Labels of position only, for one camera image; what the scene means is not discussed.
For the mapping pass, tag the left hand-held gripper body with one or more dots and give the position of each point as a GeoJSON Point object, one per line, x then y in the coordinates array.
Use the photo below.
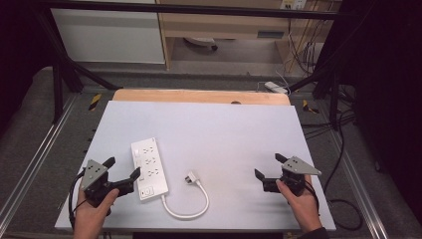
{"type": "Point", "coordinates": [94, 176]}

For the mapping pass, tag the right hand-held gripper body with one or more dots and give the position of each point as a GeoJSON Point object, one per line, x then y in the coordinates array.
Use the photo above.
{"type": "Point", "coordinates": [295, 167]}

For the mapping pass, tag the person's left hand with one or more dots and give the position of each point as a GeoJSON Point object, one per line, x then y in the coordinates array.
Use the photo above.
{"type": "Point", "coordinates": [91, 215]}

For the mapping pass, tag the person's right hand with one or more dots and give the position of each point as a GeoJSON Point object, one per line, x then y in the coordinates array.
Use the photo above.
{"type": "Point", "coordinates": [303, 209]}

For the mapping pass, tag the white power plug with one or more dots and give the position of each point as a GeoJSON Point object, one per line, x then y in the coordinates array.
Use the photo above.
{"type": "Point", "coordinates": [192, 177]}

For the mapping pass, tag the yellow black tape marker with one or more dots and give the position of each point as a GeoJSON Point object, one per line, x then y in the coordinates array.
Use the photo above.
{"type": "Point", "coordinates": [95, 102]}
{"type": "Point", "coordinates": [308, 107]}

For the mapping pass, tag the small white floor power strip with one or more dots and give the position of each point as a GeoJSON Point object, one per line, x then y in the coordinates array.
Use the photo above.
{"type": "Point", "coordinates": [275, 87]}

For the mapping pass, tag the white cabinet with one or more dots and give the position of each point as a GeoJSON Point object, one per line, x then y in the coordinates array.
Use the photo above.
{"type": "Point", "coordinates": [109, 36]}

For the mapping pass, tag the dark curtain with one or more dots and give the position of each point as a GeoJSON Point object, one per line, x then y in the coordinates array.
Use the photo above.
{"type": "Point", "coordinates": [20, 49]}
{"type": "Point", "coordinates": [388, 83]}

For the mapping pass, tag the chair base with caster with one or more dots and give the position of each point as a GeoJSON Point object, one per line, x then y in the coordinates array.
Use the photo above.
{"type": "Point", "coordinates": [202, 42]}

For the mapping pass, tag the wooden desk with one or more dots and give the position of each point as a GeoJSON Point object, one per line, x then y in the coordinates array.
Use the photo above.
{"type": "Point", "coordinates": [225, 25]}

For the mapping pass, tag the aluminium floor rail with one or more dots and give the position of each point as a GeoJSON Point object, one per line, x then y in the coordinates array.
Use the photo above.
{"type": "Point", "coordinates": [40, 152]}
{"type": "Point", "coordinates": [361, 192]}

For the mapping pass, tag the black metal frame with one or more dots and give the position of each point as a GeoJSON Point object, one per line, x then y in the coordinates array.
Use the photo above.
{"type": "Point", "coordinates": [66, 66]}

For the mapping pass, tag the wall socket panel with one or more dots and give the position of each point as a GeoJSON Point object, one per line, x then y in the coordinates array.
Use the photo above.
{"type": "Point", "coordinates": [293, 4]}

